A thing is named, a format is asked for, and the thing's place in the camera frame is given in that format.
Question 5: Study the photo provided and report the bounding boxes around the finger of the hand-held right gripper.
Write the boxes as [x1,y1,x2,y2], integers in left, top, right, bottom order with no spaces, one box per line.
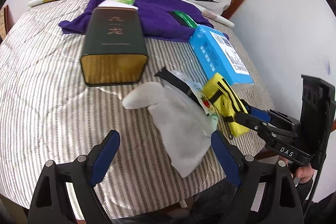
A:
[243,101,301,132]
[235,112,297,147]

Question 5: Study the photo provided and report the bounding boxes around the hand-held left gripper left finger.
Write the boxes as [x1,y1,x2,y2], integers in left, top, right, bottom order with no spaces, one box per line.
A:
[28,130,121,220]

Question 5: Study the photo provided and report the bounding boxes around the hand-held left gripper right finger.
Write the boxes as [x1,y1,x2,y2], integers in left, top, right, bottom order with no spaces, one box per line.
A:
[211,131,305,224]

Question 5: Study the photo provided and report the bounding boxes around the yellow pouch with black straps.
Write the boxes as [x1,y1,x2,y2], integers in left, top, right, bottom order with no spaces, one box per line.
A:
[202,72,254,139]

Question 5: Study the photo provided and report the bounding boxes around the fruit print sachet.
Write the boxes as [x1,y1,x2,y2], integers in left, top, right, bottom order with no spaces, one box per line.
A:
[192,82,218,119]

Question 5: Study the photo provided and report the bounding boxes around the white sock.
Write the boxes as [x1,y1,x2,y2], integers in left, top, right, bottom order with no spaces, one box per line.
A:
[123,81,217,178]

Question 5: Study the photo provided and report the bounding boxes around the black watch strap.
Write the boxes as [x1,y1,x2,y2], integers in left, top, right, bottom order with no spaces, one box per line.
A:
[154,69,202,106]

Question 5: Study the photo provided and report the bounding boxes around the green foil packet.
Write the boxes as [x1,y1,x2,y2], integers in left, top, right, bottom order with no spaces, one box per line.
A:
[168,10,198,29]

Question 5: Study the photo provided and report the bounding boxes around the white paper sheet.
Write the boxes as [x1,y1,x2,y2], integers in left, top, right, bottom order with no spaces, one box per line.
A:
[98,1,139,11]

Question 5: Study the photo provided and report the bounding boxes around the light green tissue pack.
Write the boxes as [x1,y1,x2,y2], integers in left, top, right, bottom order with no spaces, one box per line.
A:
[105,0,135,7]

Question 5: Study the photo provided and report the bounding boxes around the person's right forearm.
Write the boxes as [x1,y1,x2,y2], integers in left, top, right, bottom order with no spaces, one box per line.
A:
[297,177,336,224]

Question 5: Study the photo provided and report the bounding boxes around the person's right hand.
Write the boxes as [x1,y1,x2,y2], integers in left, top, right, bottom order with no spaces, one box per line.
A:
[294,166,315,184]

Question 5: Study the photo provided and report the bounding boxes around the clear plastic wrapper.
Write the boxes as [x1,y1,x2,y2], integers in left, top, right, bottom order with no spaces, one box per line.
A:
[163,69,205,98]

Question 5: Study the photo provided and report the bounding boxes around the blue cardboard box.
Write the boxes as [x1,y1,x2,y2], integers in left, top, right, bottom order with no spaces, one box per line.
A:
[189,25,255,88]

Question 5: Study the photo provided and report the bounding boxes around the dark green tea tin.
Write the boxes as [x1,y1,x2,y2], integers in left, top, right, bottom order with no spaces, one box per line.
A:
[80,6,148,86]

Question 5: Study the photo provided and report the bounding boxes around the purple towel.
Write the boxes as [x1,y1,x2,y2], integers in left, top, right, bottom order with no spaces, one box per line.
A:
[58,0,214,42]

